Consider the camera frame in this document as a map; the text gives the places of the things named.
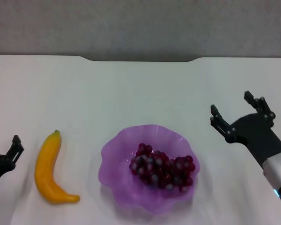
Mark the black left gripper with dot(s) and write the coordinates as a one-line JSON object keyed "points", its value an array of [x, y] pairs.
{"points": [[1, 166]]}

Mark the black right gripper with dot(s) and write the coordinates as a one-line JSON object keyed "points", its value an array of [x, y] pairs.
{"points": [[257, 136]]}

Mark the yellow banana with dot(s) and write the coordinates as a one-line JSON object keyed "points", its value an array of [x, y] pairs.
{"points": [[46, 168]]}

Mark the dark red grape bunch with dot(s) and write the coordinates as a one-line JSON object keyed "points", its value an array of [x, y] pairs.
{"points": [[164, 171]]}

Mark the purple wavy plastic plate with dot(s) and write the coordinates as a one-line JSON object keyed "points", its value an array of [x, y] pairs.
{"points": [[121, 164]]}

